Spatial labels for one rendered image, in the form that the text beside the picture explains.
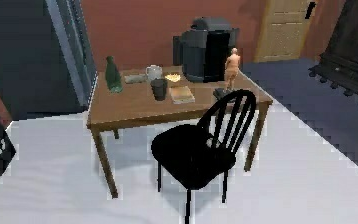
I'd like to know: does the tan book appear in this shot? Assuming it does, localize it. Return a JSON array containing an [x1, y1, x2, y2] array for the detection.
[[168, 85, 196, 105]]

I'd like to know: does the dark grey cup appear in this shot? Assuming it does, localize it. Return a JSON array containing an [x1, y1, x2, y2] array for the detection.
[[149, 78, 169, 102]]

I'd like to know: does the black wooden chair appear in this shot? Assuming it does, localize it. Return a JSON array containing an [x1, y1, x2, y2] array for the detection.
[[150, 88, 258, 224]]

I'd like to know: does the brown wooden table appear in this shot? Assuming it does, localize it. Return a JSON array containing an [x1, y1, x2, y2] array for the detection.
[[86, 65, 274, 200]]

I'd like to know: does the white mug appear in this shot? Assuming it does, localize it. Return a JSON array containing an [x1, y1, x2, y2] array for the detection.
[[145, 64, 164, 83]]

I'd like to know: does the dark grey coffee machine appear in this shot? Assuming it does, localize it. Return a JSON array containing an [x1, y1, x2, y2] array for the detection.
[[172, 16, 240, 84]]

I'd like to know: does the tan human figure statue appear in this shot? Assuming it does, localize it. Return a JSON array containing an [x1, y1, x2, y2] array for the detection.
[[213, 47, 242, 101]]

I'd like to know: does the green glass bottle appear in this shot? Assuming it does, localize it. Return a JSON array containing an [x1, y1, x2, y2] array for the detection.
[[104, 55, 124, 94]]

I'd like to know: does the grey framed window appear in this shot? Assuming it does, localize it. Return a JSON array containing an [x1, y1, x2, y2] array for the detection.
[[44, 0, 99, 108]]

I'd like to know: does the yellow wooden room door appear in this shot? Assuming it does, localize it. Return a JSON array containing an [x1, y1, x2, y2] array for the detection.
[[253, 0, 321, 64]]

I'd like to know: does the dark wooden cabinet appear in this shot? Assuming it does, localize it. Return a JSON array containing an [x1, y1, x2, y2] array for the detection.
[[308, 0, 358, 106]]

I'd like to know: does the black door handle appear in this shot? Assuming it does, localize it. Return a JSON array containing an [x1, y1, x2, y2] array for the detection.
[[304, 1, 317, 20]]

